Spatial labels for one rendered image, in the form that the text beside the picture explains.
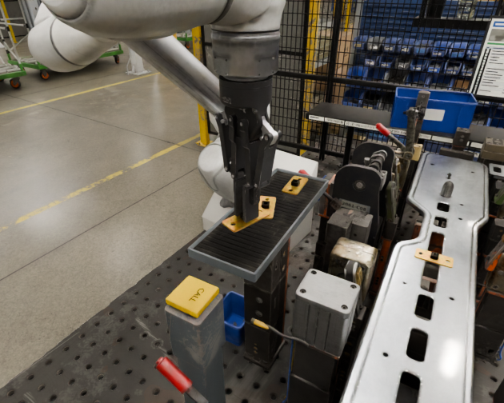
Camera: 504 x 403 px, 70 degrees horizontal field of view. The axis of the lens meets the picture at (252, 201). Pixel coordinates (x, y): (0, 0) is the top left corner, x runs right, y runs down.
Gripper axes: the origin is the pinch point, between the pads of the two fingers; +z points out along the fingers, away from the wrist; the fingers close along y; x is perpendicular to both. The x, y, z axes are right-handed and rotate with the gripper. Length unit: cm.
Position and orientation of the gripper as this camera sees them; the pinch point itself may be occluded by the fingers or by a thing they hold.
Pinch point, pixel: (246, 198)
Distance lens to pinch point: 60.6
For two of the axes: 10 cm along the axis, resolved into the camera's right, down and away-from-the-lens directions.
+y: 6.5, 4.0, -6.4
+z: 0.0, 8.5, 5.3
